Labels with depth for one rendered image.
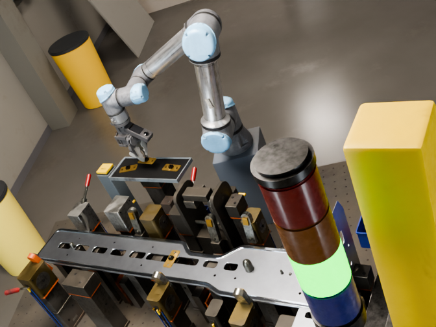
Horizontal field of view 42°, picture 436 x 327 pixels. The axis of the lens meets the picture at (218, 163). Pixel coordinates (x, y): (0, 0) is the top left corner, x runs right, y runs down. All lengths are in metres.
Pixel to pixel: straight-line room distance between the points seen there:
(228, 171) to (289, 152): 1.79
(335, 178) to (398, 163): 1.99
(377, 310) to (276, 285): 0.36
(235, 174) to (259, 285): 0.62
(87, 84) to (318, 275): 5.24
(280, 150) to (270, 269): 1.39
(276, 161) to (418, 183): 0.21
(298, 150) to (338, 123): 3.66
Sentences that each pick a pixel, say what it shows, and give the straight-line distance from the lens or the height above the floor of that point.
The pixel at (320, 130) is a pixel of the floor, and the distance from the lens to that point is 4.25.
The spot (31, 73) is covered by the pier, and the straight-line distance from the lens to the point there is 5.72.
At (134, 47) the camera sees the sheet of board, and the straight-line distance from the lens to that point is 6.67.
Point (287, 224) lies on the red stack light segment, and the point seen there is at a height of 2.01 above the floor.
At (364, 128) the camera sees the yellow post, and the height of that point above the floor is 2.00.
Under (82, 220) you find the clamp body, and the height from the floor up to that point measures 1.02.
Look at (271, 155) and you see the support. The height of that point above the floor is 2.08.
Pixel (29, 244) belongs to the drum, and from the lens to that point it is 4.27.
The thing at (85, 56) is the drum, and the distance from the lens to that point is 5.75.
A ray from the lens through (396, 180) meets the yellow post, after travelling 0.74.
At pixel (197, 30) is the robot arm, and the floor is 1.73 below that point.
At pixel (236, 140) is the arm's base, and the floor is 1.16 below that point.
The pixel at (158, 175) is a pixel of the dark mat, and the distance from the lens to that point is 2.36.
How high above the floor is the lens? 2.44
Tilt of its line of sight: 35 degrees down
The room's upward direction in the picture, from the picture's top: 25 degrees counter-clockwise
